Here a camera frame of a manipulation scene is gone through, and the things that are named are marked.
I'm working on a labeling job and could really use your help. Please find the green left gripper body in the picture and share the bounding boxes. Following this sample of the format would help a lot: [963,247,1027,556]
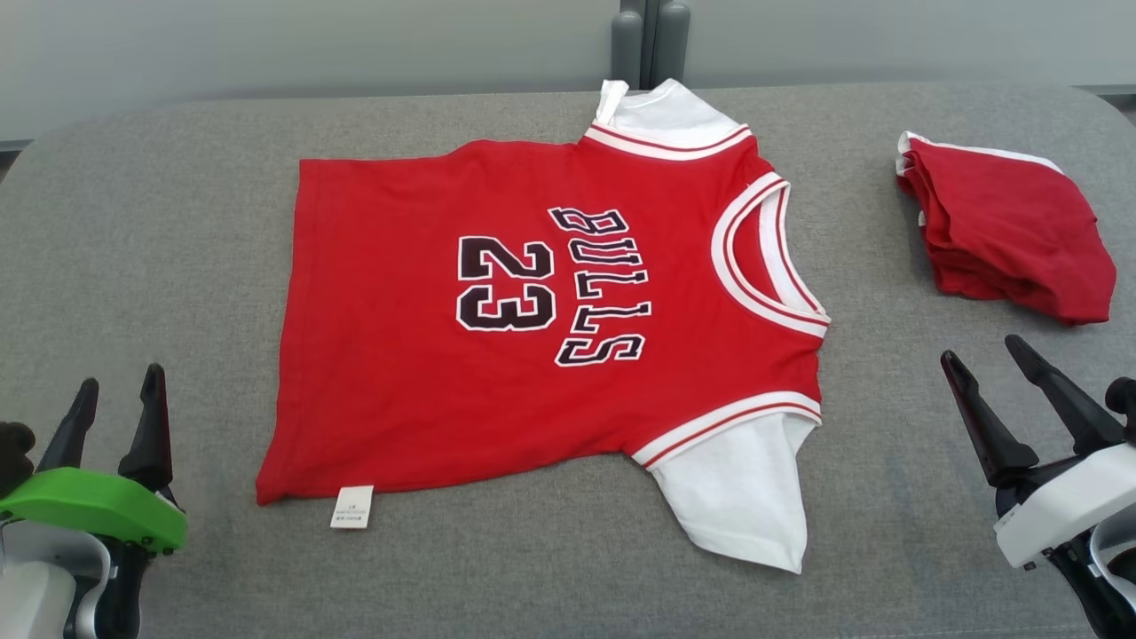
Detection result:
[0,468,189,556]

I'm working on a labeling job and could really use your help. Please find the grey fabric sofa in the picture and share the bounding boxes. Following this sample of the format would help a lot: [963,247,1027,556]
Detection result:
[0,82,1136,639]

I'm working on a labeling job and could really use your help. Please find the red white shorts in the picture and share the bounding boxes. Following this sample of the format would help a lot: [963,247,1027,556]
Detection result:
[895,130,1117,326]

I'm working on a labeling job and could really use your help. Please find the red white basketball jersey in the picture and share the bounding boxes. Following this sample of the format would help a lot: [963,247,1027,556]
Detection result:
[256,78,832,575]

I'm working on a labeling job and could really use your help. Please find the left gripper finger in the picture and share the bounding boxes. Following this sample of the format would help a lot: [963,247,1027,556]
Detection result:
[37,379,99,471]
[118,364,174,493]

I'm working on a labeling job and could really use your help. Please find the grey metal post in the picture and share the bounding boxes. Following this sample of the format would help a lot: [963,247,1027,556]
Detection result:
[652,0,691,90]
[611,0,644,90]

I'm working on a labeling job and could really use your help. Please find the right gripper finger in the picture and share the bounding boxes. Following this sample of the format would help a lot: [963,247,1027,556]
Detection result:
[1006,335,1126,455]
[941,351,1039,487]

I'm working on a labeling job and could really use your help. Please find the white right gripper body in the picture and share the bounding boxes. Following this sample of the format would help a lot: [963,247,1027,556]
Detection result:
[994,442,1136,569]

